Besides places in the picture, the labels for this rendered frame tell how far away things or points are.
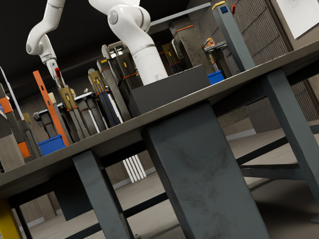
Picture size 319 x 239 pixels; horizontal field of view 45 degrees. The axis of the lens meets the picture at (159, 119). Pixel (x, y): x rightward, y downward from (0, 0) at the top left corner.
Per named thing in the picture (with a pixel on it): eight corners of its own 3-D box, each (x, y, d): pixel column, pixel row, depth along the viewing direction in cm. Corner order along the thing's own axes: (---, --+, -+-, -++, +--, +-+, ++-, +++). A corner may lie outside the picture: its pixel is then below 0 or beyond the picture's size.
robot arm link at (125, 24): (161, 46, 180) (142, 2, 183) (135, 46, 166) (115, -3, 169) (143, 58, 188) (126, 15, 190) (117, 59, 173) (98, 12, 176)
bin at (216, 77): (221, 90, 200) (214, 75, 201) (228, 86, 190) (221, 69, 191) (203, 98, 197) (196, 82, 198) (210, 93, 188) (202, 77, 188)
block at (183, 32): (217, 93, 210) (184, 20, 213) (222, 90, 202) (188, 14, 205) (201, 100, 207) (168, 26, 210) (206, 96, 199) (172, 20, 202)
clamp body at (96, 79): (125, 135, 210) (98, 73, 212) (127, 132, 199) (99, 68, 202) (114, 139, 208) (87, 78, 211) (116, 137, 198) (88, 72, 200)
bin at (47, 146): (69, 154, 178) (61, 136, 179) (68, 152, 169) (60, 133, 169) (46, 163, 176) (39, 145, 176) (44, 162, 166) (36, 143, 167)
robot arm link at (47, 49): (45, 53, 216) (58, 53, 224) (36, 32, 217) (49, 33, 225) (37, 60, 221) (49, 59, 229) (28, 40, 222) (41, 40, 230)
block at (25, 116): (51, 169, 229) (28, 114, 232) (50, 169, 221) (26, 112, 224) (38, 174, 227) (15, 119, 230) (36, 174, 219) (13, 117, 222)
